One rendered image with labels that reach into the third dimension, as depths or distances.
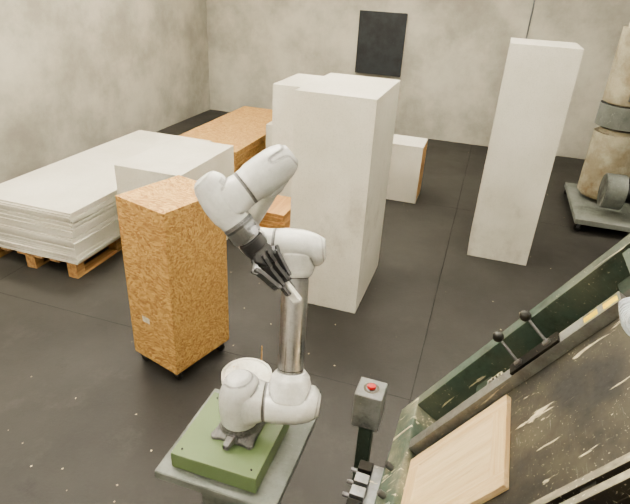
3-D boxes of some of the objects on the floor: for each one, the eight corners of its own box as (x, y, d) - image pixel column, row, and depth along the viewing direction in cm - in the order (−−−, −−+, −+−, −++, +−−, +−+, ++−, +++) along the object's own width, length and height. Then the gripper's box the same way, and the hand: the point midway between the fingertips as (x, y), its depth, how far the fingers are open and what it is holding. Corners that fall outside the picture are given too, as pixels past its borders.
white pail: (237, 395, 349) (235, 337, 327) (279, 407, 342) (281, 349, 320) (214, 430, 322) (211, 369, 301) (259, 443, 315) (259, 382, 293)
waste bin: (594, 180, 784) (608, 137, 754) (634, 186, 771) (649, 142, 740) (600, 192, 739) (614, 147, 709) (641, 198, 726) (658, 152, 696)
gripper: (244, 247, 142) (296, 313, 149) (269, 221, 151) (317, 285, 158) (228, 255, 148) (279, 318, 154) (253, 229, 156) (300, 290, 163)
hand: (291, 292), depth 155 cm, fingers closed
